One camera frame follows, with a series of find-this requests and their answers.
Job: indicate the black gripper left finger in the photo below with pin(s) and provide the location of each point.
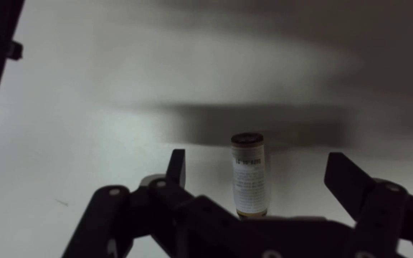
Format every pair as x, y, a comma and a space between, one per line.
161, 208

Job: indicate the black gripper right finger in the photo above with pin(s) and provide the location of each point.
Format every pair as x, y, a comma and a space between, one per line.
380, 208

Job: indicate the small white paint bottle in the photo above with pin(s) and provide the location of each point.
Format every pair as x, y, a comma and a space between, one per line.
248, 175

